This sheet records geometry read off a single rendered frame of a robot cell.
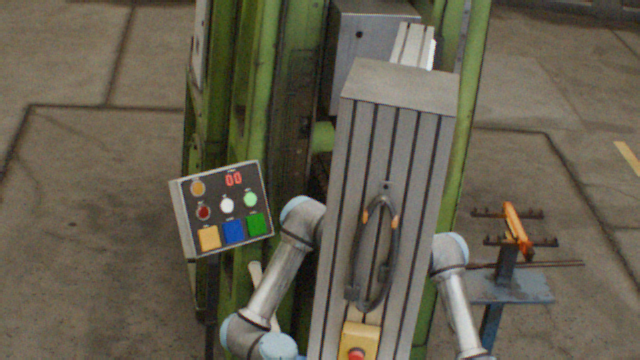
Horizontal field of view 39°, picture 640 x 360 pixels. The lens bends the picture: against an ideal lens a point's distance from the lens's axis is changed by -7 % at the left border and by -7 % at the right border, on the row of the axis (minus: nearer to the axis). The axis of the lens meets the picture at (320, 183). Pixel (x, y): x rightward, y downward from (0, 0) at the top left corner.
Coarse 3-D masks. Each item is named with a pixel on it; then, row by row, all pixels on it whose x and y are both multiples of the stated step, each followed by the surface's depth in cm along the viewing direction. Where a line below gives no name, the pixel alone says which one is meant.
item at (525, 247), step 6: (504, 204) 379; (510, 204) 379; (510, 210) 375; (510, 216) 371; (516, 216) 371; (510, 222) 370; (516, 222) 367; (516, 228) 363; (522, 228) 363; (516, 234) 362; (522, 234) 359; (522, 240) 355; (522, 246) 353; (528, 246) 350; (522, 252) 353; (528, 252) 347; (534, 252) 346; (528, 258) 348
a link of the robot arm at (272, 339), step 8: (264, 336) 284; (272, 336) 285; (280, 336) 285; (288, 336) 287; (256, 344) 284; (264, 344) 281; (272, 344) 282; (280, 344) 282; (288, 344) 283; (248, 352) 284; (256, 352) 283; (264, 352) 279; (272, 352) 279; (280, 352) 280; (288, 352) 280; (296, 352) 282
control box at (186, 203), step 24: (240, 168) 345; (192, 192) 333; (216, 192) 339; (240, 192) 345; (264, 192) 350; (192, 216) 333; (216, 216) 338; (240, 216) 344; (264, 216) 350; (192, 240) 332; (240, 240) 344
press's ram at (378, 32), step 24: (336, 0) 343; (360, 0) 346; (384, 0) 350; (336, 24) 337; (360, 24) 334; (384, 24) 336; (336, 48) 338; (360, 48) 339; (384, 48) 341; (336, 72) 342; (336, 96) 347
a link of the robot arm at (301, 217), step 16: (288, 208) 292; (304, 208) 290; (320, 208) 289; (288, 224) 291; (304, 224) 288; (288, 240) 290; (304, 240) 289; (272, 256) 293; (288, 256) 290; (304, 256) 292; (272, 272) 290; (288, 272) 290; (256, 288) 292; (272, 288) 289; (256, 304) 289; (272, 304) 290; (240, 320) 288; (256, 320) 287; (224, 336) 290; (240, 336) 287; (256, 336) 286; (240, 352) 286
